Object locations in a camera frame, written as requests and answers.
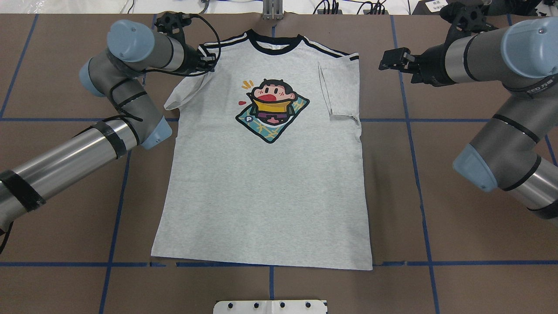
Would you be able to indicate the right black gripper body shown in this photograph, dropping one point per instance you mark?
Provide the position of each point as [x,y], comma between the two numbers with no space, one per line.
[432,64]

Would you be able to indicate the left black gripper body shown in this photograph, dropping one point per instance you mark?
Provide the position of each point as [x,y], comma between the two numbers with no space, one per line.
[192,58]

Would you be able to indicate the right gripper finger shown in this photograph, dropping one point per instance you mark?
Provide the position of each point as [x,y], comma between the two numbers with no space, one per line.
[398,54]
[395,64]

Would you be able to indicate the grey cartoon print t-shirt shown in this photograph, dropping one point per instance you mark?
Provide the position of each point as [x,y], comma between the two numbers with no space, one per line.
[268,163]

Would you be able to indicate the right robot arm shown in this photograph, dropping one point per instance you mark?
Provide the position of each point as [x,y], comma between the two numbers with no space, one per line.
[523,59]

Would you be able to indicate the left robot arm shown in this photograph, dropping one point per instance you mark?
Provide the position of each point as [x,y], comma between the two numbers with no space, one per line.
[133,49]

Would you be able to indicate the grey usb hub near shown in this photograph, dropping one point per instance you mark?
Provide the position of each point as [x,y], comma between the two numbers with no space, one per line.
[372,7]

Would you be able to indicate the grey usb hub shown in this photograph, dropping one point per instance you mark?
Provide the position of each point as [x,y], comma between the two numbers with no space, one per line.
[327,7]
[372,7]

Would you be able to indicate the grey usb hub far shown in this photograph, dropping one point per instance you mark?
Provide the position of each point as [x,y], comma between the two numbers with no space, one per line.
[327,7]

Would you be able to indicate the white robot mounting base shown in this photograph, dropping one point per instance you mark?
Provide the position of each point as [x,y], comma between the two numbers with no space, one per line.
[271,307]

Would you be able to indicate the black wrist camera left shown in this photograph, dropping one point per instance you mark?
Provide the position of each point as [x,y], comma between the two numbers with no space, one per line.
[172,24]

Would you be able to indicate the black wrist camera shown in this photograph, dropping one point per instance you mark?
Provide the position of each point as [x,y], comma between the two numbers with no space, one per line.
[172,24]
[465,20]

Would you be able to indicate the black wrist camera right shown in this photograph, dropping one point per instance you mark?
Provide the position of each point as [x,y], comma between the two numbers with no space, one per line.
[465,20]

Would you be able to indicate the aluminium frame post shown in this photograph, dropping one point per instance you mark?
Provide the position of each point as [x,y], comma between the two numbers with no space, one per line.
[272,10]

